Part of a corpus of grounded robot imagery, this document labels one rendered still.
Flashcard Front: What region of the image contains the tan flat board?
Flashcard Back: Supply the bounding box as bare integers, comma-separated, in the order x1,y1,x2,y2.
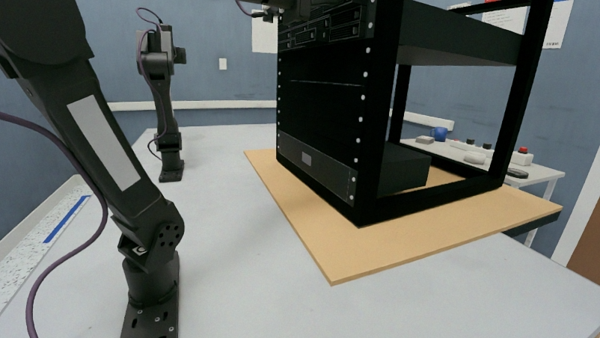
244,148,563,286

